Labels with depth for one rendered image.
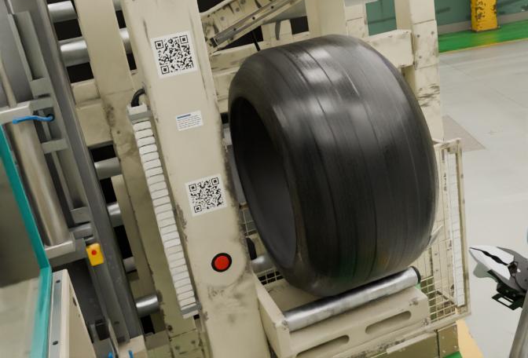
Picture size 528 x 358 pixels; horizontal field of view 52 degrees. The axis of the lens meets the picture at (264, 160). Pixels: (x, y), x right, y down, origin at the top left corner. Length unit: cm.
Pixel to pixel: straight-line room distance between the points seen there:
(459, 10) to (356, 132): 988
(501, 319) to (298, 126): 190
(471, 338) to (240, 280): 157
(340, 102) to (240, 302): 51
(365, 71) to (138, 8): 44
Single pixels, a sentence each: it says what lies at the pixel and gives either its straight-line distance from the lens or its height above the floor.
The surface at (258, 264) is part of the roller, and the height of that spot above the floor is 91.
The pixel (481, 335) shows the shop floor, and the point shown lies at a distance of 263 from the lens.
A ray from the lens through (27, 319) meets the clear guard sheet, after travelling 67.
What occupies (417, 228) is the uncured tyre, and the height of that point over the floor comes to 110.
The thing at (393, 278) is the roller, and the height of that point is 92.
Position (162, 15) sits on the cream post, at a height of 158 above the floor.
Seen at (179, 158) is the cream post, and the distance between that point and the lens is 108.
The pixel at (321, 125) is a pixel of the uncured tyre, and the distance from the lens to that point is 99.
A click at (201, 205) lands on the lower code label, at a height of 120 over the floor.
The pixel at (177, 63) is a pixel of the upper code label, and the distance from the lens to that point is 105.
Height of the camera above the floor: 162
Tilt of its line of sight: 19 degrees down
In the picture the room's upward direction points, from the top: 11 degrees counter-clockwise
